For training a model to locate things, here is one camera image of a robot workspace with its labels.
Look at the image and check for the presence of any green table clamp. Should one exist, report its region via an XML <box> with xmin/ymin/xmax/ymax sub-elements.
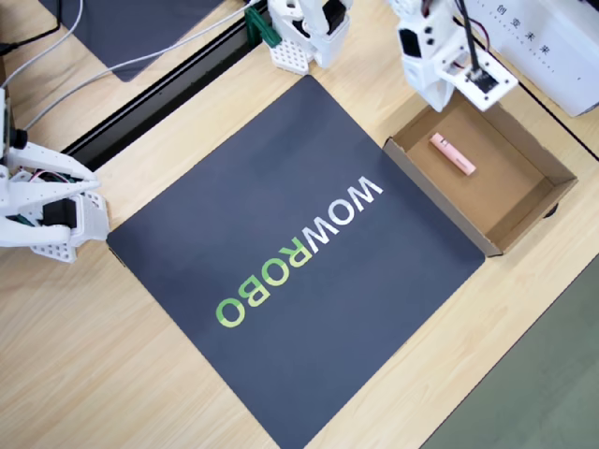
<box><xmin>244</xmin><ymin>6</ymin><xmax>283</xmax><ymax>49</ymax></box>

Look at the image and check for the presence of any black camera cable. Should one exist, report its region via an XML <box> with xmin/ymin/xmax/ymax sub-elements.
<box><xmin>456</xmin><ymin>0</ymin><xmax>484</xmax><ymax>80</ymax></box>

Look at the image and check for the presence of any white camera mount with chip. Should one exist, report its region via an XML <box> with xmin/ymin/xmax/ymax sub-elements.
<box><xmin>449</xmin><ymin>50</ymin><xmax>519</xmax><ymax>112</ymax></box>

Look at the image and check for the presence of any wrist camera module black lens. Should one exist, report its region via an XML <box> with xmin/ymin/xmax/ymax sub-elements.
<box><xmin>0</xmin><ymin>87</ymin><xmax>30</xmax><ymax>160</ymax></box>

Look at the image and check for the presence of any plain dark mat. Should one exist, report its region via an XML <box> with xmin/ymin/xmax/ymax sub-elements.
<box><xmin>39</xmin><ymin>0</ymin><xmax>226</xmax><ymax>84</ymax></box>

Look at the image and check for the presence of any white device top right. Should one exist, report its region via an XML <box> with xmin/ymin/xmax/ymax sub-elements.
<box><xmin>451</xmin><ymin>0</ymin><xmax>599</xmax><ymax>118</ymax></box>

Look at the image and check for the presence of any black aluminium rail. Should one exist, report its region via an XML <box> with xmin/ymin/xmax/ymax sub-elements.
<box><xmin>60</xmin><ymin>18</ymin><xmax>264</xmax><ymax>172</ymax></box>

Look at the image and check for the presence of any grey cable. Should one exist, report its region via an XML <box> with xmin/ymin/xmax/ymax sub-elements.
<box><xmin>22</xmin><ymin>16</ymin><xmax>249</xmax><ymax>132</ymax></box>
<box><xmin>0</xmin><ymin>0</ymin><xmax>85</xmax><ymax>55</ymax></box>
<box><xmin>0</xmin><ymin>0</ymin><xmax>261</xmax><ymax>90</ymax></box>

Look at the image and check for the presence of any open brown cardboard box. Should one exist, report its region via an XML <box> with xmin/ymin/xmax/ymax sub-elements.
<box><xmin>383</xmin><ymin>93</ymin><xmax>579</xmax><ymax>258</ymax></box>

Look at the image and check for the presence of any dark mat WOWROBO print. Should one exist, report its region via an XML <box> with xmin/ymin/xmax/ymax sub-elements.
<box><xmin>106</xmin><ymin>74</ymin><xmax>487</xmax><ymax>449</ymax></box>

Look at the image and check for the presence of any pink stick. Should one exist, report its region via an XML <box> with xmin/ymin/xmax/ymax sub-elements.
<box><xmin>430</xmin><ymin>132</ymin><xmax>478</xmax><ymax>177</ymax></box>

